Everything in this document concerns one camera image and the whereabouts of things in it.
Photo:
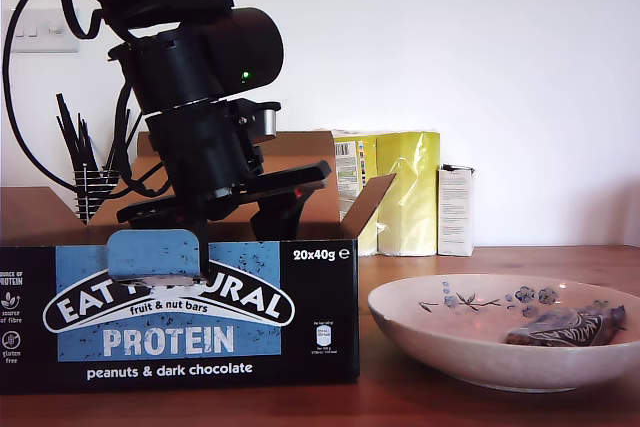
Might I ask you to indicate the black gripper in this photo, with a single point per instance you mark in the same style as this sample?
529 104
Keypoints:
200 157

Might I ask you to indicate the black blue snackbar carton box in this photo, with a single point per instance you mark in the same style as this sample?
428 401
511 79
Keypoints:
175 342

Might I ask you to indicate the blue black snackbar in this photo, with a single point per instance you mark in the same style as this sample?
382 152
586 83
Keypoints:
560 333

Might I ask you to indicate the small white carton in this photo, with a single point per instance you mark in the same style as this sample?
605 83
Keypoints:
455 212

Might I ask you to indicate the white plate blue flowers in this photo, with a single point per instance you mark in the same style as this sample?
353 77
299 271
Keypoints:
450 362

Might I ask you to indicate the black stick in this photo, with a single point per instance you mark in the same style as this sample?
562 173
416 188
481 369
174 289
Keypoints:
88 140
71 145
75 132
131 134

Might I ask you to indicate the yellow paper towel pack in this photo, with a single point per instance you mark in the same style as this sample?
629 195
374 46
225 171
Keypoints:
405 197

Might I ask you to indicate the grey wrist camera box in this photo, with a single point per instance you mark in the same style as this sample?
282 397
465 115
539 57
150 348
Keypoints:
270 122

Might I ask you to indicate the white light switch plate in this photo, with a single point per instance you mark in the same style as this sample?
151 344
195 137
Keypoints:
30 44

